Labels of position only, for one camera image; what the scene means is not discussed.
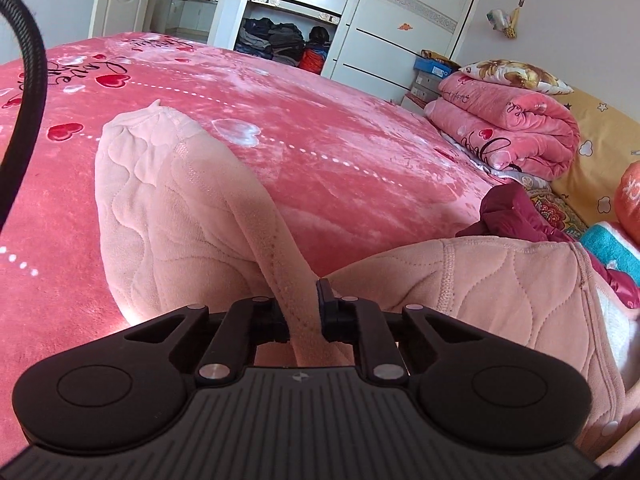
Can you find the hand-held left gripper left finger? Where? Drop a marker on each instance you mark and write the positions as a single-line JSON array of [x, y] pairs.
[[272, 326]]

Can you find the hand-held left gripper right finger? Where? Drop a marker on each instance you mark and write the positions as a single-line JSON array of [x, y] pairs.
[[327, 310]]

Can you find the pink quilted fleece garment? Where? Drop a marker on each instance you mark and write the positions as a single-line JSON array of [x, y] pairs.
[[165, 220]]

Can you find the pile of dark clothes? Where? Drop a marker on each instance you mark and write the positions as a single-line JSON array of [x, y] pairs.
[[270, 40]]

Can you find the pink heart print bed blanket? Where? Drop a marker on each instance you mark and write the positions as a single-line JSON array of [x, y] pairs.
[[325, 160]]

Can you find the maroon down jacket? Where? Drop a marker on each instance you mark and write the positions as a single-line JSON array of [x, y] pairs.
[[515, 215]]

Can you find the grey shoe box stack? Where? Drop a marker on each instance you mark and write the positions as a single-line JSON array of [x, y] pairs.
[[425, 87]]

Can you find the floral bed sheet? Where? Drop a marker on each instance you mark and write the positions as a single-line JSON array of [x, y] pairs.
[[555, 207]]

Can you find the orange and blue garment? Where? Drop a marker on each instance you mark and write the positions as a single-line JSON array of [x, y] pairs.
[[315, 57]]

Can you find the folded pink blanket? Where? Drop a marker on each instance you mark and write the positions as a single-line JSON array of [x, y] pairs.
[[505, 125]]

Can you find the blue shoe box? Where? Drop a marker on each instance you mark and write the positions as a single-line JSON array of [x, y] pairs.
[[432, 66]]

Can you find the yellow cloth on boxes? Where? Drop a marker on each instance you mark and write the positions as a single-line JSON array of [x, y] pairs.
[[437, 56]]

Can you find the teal towel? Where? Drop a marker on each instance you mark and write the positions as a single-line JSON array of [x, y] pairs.
[[610, 247]]

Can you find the white wardrobe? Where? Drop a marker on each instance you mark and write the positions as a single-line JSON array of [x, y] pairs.
[[400, 20]]

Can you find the floral pillow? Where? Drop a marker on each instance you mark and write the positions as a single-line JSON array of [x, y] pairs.
[[515, 74]]

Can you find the yellow cloud print cushion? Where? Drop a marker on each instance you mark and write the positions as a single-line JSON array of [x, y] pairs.
[[600, 160]]

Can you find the white kitchen cabinet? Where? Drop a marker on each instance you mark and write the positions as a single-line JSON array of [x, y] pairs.
[[192, 15]]

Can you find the orange cushion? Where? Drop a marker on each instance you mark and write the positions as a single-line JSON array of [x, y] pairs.
[[631, 200]]

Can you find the hanging wall ornament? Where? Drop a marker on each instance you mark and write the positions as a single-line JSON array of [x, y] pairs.
[[502, 20]]

